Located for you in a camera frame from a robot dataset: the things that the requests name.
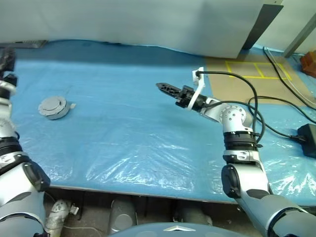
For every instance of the grey round metal part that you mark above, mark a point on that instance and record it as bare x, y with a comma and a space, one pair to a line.
59, 115

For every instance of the small white connector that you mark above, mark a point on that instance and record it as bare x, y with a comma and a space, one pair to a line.
74, 209

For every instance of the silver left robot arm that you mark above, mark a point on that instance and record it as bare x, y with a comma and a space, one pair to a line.
14, 197

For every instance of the aluminium frame post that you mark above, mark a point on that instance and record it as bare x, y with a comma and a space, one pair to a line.
301, 37

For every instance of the white wrapped bundle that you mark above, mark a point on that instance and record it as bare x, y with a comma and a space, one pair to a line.
58, 214

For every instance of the grey rounded cylinder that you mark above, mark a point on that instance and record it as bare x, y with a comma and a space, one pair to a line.
193, 217
122, 214

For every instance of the grey robot torso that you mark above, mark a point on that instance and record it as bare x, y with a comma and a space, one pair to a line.
172, 229

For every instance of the yellow tape grid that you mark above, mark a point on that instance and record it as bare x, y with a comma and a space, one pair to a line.
256, 77

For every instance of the brown cardboard sheet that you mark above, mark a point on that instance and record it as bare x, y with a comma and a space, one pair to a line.
222, 86

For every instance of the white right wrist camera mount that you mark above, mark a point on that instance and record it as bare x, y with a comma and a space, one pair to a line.
198, 76

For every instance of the orange brown box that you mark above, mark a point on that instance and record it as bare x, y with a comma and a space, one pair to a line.
308, 64

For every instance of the blue plastic table cover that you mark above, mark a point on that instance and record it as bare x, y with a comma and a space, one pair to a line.
123, 128

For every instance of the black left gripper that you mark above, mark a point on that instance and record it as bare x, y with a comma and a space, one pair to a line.
11, 80

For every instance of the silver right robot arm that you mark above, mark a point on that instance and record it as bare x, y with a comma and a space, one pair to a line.
234, 118

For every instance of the large white cabinet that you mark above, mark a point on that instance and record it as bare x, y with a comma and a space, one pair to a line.
123, 22

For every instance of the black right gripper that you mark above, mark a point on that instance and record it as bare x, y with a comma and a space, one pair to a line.
184, 96

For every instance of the grey round motor cover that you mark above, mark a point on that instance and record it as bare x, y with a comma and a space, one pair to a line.
51, 105

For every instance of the black power adapter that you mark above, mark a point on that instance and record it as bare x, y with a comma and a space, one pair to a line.
308, 140

